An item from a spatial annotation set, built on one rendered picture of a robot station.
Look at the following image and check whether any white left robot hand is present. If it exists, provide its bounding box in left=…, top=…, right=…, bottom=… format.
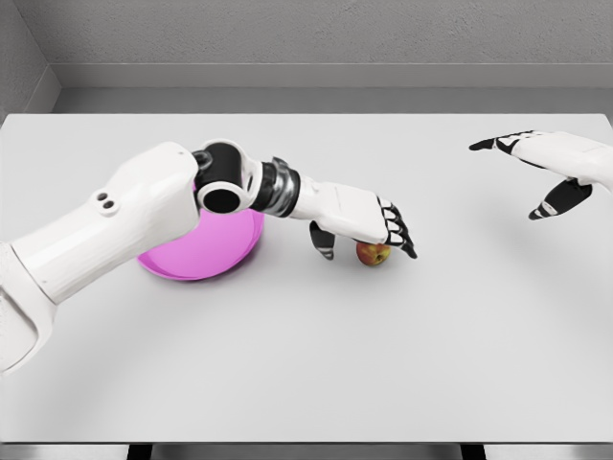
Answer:
left=308, top=182, right=419, bottom=263

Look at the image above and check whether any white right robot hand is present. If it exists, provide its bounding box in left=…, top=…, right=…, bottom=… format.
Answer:
left=468, top=128, right=613, bottom=221

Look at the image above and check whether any red yellow apple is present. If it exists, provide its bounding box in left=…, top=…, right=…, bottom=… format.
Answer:
left=355, top=241, right=392, bottom=266

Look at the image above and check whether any pink round plate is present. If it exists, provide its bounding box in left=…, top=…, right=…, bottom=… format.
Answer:
left=137, top=180, right=265, bottom=283

